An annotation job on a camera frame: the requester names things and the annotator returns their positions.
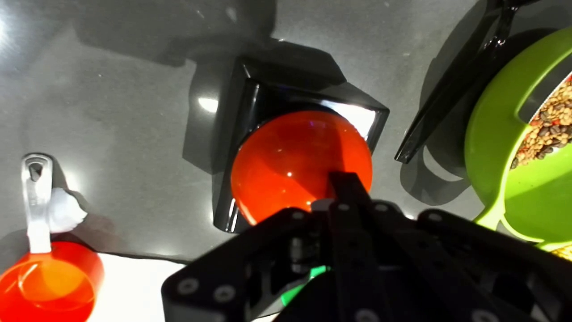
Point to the brown cereal pieces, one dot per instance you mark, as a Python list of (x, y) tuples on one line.
[(548, 131)]

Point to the black plastic clip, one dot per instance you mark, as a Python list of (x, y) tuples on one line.
[(440, 100)]

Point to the big orange button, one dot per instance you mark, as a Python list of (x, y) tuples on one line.
[(287, 161)]

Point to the black button box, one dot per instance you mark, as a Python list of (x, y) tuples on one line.
[(262, 90)]

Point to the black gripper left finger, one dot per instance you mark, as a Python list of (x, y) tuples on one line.
[(256, 261)]

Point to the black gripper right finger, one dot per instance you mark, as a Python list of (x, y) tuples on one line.
[(453, 268)]

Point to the green plastic bowl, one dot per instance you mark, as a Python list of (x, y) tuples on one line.
[(494, 131)]

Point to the white cloth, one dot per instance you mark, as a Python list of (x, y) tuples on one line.
[(135, 292)]

